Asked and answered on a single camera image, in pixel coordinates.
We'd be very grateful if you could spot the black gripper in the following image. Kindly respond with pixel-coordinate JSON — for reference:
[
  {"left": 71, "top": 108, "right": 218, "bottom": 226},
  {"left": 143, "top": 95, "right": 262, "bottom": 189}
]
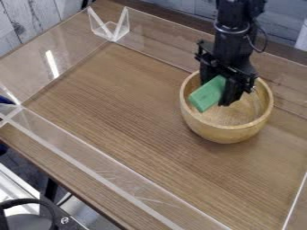
[{"left": 195, "top": 22, "right": 257, "bottom": 106}]

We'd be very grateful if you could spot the green rectangular block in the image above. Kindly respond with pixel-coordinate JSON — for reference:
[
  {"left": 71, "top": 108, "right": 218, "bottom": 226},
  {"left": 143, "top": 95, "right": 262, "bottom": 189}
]
[{"left": 189, "top": 75, "right": 226, "bottom": 112}]

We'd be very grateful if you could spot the brown wooden bowl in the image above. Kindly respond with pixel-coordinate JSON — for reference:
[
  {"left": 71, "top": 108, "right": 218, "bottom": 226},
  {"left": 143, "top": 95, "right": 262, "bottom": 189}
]
[{"left": 179, "top": 71, "right": 274, "bottom": 144}]

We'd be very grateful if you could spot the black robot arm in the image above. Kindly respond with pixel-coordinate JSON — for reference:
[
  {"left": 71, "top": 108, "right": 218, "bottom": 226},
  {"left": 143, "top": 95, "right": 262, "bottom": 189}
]
[{"left": 195, "top": 0, "right": 267, "bottom": 106}]

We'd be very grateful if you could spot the black table leg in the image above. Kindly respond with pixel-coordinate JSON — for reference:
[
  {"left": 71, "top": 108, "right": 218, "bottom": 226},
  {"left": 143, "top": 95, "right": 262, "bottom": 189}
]
[{"left": 45, "top": 179, "right": 59, "bottom": 202}]

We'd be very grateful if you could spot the clear acrylic tray wall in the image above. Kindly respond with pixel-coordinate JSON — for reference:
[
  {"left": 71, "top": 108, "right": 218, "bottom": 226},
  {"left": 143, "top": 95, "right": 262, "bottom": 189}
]
[{"left": 0, "top": 2, "right": 307, "bottom": 230}]

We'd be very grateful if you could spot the black cable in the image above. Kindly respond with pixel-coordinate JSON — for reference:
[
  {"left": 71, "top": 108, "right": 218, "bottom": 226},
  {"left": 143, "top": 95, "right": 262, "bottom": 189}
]
[{"left": 0, "top": 198, "right": 62, "bottom": 230}]

